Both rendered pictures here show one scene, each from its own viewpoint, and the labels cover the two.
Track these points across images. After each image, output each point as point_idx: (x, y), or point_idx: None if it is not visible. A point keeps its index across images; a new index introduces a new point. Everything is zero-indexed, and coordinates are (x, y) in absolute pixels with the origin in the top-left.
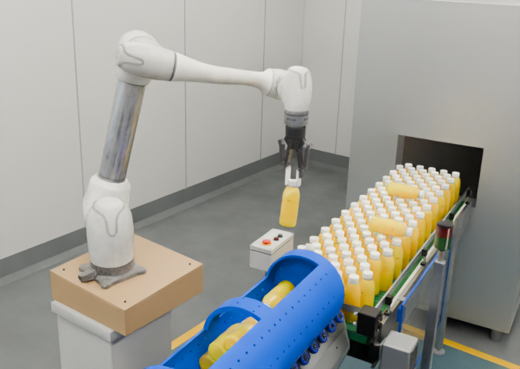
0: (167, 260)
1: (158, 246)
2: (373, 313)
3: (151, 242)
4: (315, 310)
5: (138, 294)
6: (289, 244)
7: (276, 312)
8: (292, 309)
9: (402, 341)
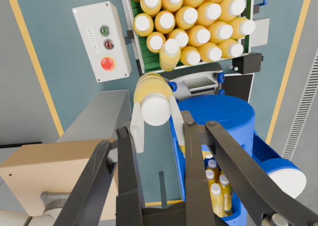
0: (80, 173)
1: (47, 166)
2: (256, 67)
3: (34, 166)
4: None
5: (113, 206)
6: (116, 20)
7: (243, 211)
8: None
9: (259, 33)
